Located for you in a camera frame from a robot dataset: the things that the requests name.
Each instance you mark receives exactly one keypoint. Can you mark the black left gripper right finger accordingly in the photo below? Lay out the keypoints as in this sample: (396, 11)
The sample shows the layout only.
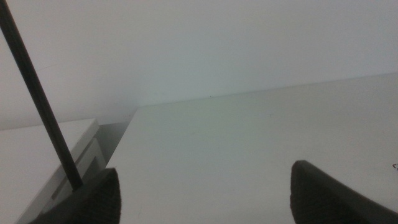
(323, 202)

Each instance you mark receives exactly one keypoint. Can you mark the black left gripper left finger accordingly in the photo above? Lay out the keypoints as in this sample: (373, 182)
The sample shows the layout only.
(93, 202)

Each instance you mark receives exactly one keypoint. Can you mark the white side cabinet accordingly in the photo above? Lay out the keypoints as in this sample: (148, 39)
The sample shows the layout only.
(34, 158)

